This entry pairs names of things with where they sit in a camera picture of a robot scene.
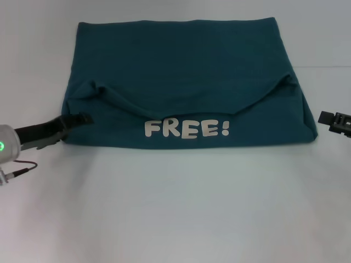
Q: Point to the blue t-shirt with FREE print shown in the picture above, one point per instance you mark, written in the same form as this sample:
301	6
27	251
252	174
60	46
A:
178	68

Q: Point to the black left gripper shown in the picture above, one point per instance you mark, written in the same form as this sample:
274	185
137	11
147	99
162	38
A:
38	131

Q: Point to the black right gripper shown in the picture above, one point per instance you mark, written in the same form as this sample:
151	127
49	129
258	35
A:
341	124

